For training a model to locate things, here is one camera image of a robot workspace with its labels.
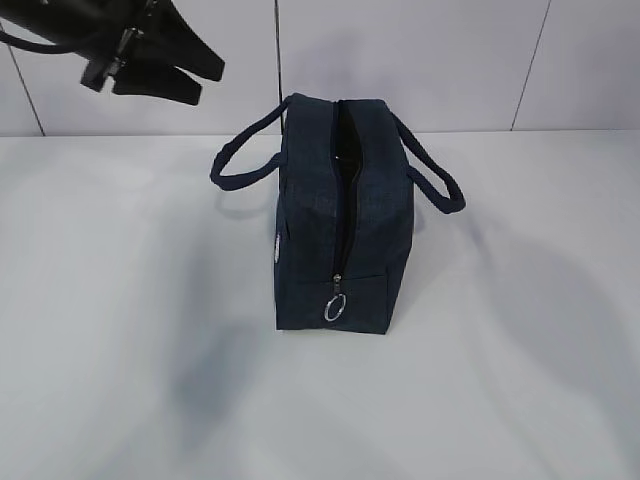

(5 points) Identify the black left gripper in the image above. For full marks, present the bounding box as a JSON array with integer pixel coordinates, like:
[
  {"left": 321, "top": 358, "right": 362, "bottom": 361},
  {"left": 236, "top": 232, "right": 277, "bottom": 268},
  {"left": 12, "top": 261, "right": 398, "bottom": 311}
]
[{"left": 81, "top": 1, "right": 225, "bottom": 106}]

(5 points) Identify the dark navy fabric lunch bag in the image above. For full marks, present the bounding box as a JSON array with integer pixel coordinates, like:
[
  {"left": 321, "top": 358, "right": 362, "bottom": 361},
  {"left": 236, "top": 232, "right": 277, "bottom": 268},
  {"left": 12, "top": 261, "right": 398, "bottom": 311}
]
[{"left": 210, "top": 93, "right": 466, "bottom": 335}]

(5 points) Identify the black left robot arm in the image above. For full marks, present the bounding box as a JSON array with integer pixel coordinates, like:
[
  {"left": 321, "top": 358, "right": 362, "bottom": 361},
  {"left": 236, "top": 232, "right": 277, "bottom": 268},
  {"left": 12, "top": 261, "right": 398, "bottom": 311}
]
[{"left": 1, "top": 1, "right": 225, "bottom": 105}]

